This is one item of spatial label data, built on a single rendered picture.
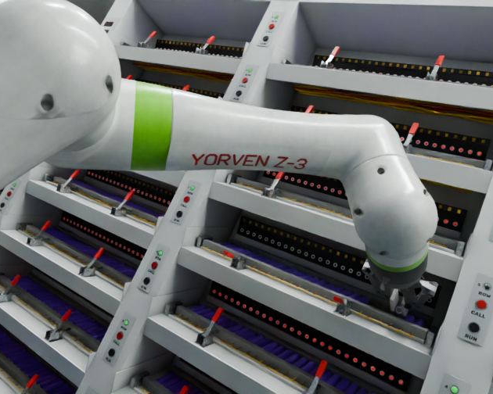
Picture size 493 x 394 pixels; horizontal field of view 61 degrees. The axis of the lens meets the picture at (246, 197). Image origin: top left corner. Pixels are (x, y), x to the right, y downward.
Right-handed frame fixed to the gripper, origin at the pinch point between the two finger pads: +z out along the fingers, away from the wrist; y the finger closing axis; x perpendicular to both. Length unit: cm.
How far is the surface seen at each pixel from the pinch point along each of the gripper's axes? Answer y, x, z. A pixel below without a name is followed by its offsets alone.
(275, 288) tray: 24.0, 8.8, -4.0
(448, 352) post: -11.0, 6.8, -4.5
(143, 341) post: 52, 32, 4
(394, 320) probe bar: -0.2, 4.1, -0.3
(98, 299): 69, 30, 1
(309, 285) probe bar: 18.6, 4.3, -0.2
